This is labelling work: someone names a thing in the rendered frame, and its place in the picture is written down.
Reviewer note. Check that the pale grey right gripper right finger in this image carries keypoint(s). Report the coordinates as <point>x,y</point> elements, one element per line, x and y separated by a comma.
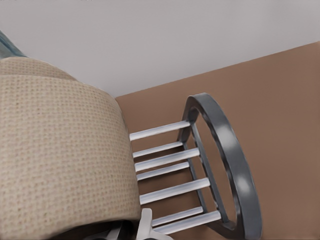
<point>145,228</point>

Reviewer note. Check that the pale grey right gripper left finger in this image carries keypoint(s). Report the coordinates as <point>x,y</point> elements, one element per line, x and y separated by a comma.
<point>113,234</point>

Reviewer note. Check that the beige knit shoe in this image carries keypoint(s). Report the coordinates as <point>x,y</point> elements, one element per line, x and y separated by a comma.
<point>62,150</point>

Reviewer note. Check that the grey shoe rack, silver bars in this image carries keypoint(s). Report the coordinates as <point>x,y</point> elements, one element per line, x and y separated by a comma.
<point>232,155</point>

